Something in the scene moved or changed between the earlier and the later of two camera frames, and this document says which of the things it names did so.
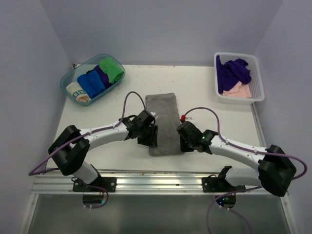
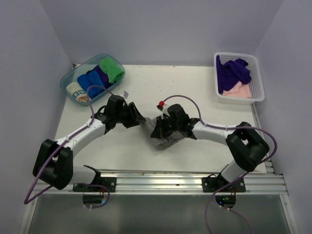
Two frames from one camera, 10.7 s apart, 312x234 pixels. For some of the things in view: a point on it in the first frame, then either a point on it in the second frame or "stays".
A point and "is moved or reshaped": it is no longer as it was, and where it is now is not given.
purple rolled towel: [104, 77] stays
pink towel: [241, 90] stays
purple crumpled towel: [230, 74] stays
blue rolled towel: [92, 83] stays
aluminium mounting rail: [128, 182] stays
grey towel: [167, 119] is moved or reshaped
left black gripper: [151, 140] to [138, 116]
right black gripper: [183, 148] to [159, 130]
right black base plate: [219, 185] stays
